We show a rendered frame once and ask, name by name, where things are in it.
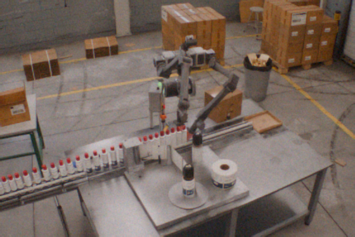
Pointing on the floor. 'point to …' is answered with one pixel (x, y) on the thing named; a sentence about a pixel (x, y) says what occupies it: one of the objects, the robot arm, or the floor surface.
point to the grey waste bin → (256, 84)
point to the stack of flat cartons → (40, 64)
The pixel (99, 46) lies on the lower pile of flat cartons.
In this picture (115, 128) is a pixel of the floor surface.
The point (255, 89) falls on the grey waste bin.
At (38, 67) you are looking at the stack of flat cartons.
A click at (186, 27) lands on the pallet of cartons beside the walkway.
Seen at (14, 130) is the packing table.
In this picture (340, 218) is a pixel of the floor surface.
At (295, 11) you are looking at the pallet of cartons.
